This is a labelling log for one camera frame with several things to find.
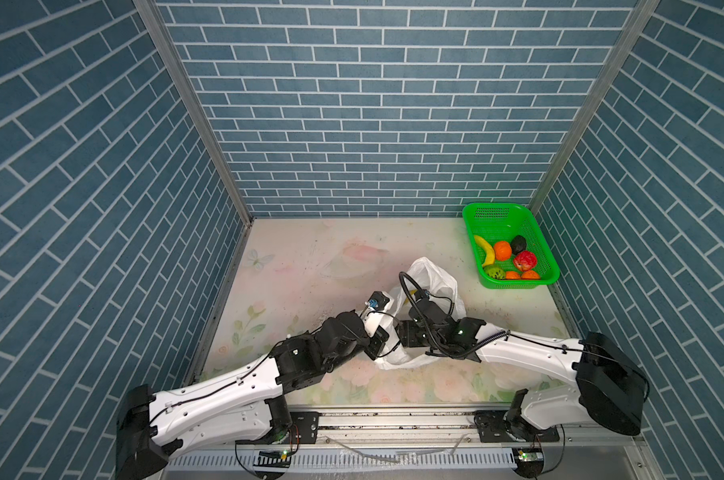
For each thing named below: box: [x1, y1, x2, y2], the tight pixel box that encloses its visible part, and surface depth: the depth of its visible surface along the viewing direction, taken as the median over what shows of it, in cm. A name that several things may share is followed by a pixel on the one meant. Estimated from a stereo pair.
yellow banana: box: [474, 235, 495, 267], surface depth 109 cm
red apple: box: [514, 250, 537, 272], surface depth 104 cm
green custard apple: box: [484, 267, 506, 280], surface depth 98 cm
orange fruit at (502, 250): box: [494, 240, 512, 261], surface depth 107 cm
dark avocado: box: [510, 235, 527, 255], surface depth 108 cm
